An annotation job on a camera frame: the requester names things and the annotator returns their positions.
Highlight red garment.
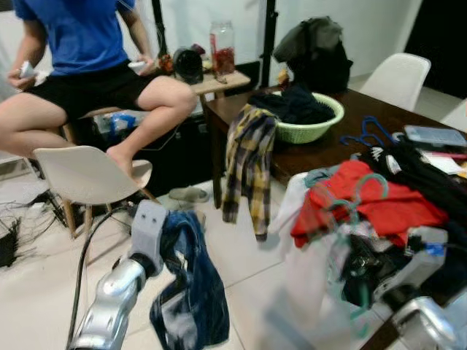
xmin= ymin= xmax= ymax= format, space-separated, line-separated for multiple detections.
xmin=290 ymin=160 xmax=449 ymax=249

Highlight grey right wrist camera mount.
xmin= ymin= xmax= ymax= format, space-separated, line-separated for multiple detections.
xmin=376 ymin=226 xmax=449 ymax=296

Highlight black fabric bag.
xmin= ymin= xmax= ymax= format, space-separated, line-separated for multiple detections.
xmin=288 ymin=47 xmax=355 ymax=94

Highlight yellow grey plaid shirt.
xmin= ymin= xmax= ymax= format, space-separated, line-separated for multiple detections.
xmin=223 ymin=104 xmax=278 ymax=241

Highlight blue plastic hanger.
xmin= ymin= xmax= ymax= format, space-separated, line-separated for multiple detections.
xmin=339 ymin=115 xmax=398 ymax=150

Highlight grey slipper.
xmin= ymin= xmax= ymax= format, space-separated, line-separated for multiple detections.
xmin=168 ymin=186 xmax=211 ymax=205

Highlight black cable tangle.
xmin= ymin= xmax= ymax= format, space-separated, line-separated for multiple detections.
xmin=0 ymin=204 xmax=66 ymax=271

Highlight blue package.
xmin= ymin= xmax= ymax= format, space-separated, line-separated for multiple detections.
xmin=99 ymin=111 xmax=139 ymax=136

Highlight black white printed garment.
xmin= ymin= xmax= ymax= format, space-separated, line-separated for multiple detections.
xmin=358 ymin=142 xmax=467 ymax=241

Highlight grey tablet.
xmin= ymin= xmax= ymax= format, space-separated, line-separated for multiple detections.
xmin=404 ymin=125 xmax=467 ymax=148

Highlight white plastic chair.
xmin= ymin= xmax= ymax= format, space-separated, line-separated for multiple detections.
xmin=33 ymin=146 xmax=154 ymax=238
xmin=358 ymin=52 xmax=431 ymax=110

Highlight glass jar with red contents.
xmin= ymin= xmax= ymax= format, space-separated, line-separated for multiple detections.
xmin=210 ymin=20 xmax=236 ymax=79

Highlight wooden stool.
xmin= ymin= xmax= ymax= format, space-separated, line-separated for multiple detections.
xmin=62 ymin=106 xmax=121 ymax=147

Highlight blue denim jeans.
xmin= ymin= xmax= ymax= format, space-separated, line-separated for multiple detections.
xmin=150 ymin=210 xmax=231 ymax=350

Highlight person's left hand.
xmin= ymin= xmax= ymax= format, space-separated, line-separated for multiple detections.
xmin=131 ymin=57 xmax=160 ymax=77

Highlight olive grey jacket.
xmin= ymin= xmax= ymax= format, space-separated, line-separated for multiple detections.
xmin=274 ymin=16 xmax=344 ymax=63

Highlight black round device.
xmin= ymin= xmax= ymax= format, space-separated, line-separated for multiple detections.
xmin=172 ymin=45 xmax=205 ymax=85

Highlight light green plastic basket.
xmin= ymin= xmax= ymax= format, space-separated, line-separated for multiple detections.
xmin=270 ymin=91 xmax=345 ymax=144

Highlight person in blue shirt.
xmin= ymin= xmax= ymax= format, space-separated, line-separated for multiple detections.
xmin=0 ymin=0 xmax=198 ymax=179

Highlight small light wood table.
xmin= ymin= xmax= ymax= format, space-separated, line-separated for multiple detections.
xmin=191 ymin=69 xmax=252 ymax=99

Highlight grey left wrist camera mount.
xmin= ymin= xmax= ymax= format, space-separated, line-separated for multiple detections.
xmin=130 ymin=201 xmax=169 ymax=276

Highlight dark wooden table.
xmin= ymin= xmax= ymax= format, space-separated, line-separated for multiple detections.
xmin=203 ymin=86 xmax=467 ymax=350

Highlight person's right hand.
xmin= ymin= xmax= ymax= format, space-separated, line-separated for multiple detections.
xmin=9 ymin=62 xmax=39 ymax=92

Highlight black stand pole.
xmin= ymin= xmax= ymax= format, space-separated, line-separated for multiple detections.
xmin=261 ymin=0 xmax=279 ymax=88
xmin=150 ymin=0 xmax=169 ymax=55

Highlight white papers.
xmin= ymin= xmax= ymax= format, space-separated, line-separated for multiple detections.
xmin=420 ymin=149 xmax=467 ymax=176

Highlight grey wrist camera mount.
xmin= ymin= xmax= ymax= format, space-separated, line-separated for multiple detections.
xmin=130 ymin=201 xmax=169 ymax=276
xmin=376 ymin=226 xmax=449 ymax=296

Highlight black case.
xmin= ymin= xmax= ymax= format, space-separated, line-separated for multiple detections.
xmin=139 ymin=113 xmax=220 ymax=196

